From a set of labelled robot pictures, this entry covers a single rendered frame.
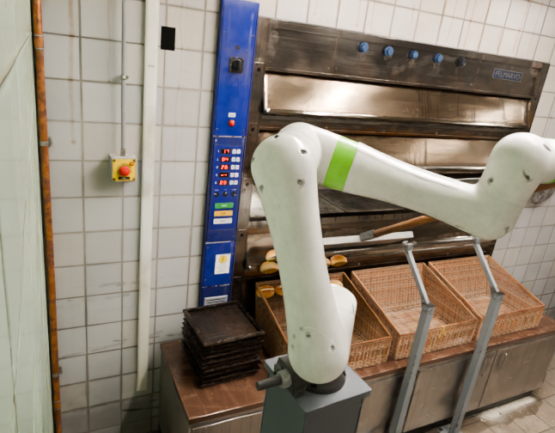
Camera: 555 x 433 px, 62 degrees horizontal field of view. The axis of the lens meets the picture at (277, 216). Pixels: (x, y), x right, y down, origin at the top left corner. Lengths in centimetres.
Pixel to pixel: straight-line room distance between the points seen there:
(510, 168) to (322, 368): 53
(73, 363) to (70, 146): 101
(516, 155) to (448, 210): 16
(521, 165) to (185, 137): 141
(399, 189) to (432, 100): 174
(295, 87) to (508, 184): 139
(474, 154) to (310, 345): 226
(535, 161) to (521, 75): 222
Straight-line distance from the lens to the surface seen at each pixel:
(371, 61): 241
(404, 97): 257
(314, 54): 224
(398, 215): 276
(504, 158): 99
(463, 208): 102
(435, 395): 285
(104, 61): 193
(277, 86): 216
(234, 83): 203
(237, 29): 202
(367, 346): 233
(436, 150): 281
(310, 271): 90
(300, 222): 86
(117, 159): 192
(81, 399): 254
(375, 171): 99
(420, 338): 237
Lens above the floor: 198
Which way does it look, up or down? 20 degrees down
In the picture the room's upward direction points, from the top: 7 degrees clockwise
